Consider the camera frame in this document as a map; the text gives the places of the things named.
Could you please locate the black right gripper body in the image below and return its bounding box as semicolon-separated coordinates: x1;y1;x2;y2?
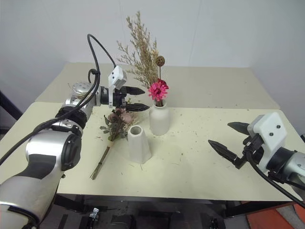
234;134;265;170

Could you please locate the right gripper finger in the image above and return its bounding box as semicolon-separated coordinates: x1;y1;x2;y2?
207;139;239;165
227;122;250;135

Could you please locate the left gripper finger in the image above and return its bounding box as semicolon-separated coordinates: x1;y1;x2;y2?
126;103;151;113
125;86;146;96

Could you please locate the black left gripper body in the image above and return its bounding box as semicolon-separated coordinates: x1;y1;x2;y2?
112;86;128;111

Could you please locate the dried grass bouquet pink flower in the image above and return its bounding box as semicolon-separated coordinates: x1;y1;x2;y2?
116;10;170;108

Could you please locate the round white bottle vase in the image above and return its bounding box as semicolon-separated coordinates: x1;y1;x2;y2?
149;100;171;136

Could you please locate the faded pink rose bouquet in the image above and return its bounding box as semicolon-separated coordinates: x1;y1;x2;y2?
89;107;142;180

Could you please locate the tapered white angular vase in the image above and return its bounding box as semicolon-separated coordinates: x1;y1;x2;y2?
127;125;153;165

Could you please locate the orange red mat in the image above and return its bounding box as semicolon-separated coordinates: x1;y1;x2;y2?
246;202;305;229

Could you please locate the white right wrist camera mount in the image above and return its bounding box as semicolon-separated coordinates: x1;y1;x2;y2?
246;112;288;174

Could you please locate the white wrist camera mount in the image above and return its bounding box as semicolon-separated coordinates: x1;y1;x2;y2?
246;112;288;174
107;66;127;109

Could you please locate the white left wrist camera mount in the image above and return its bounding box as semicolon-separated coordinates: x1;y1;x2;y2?
107;66;127;109

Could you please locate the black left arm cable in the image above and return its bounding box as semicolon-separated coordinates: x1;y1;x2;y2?
0;34;118;166

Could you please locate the black table frame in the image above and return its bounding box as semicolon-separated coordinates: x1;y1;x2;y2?
54;193;297;229

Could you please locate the black side frame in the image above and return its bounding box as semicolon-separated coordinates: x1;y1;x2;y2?
0;90;24;137

